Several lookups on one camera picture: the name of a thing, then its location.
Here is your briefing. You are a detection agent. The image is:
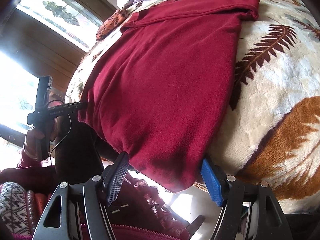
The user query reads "dark red sweater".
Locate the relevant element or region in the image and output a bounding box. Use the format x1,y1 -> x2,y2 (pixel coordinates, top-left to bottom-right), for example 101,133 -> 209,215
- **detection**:
78,0 -> 259,192

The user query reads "person's red patterned clothing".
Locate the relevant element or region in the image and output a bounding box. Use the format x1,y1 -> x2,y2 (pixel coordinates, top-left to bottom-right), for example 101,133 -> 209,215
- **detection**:
0,114 -> 190,240

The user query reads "person's left hand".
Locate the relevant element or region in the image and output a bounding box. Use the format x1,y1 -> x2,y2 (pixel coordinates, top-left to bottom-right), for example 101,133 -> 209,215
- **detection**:
22,120 -> 57,160

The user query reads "cream leaf pattern blanket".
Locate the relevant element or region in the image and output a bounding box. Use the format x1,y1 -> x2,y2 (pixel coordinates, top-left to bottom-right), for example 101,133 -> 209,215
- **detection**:
64,0 -> 320,215

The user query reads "orange floral cloth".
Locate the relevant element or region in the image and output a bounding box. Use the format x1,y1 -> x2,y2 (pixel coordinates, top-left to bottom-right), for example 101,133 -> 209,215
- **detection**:
95,8 -> 128,41

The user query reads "brown wooden window frame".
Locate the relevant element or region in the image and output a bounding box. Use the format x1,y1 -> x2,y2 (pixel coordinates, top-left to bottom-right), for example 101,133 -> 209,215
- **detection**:
1,0 -> 116,97

